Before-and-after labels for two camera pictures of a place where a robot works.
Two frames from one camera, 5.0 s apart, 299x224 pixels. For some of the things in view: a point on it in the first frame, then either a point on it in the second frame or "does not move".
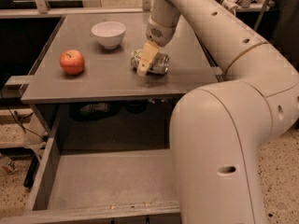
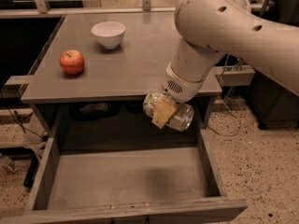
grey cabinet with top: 101,72 does not move
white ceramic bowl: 109,34 does not move
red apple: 72,62 does not move
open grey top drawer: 122,186 does not move
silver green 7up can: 159,66 → 183,119
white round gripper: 161,34 → 175,87
